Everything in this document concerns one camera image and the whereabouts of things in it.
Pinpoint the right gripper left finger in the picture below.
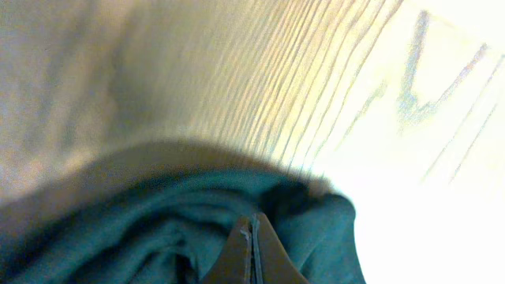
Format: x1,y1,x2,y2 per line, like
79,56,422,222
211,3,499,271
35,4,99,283
200,217,253,284

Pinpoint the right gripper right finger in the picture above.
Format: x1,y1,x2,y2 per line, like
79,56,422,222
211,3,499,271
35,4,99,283
252,213,309,284

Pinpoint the red orange t-shirt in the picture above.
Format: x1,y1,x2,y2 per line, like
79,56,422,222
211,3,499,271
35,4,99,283
1,142,365,283

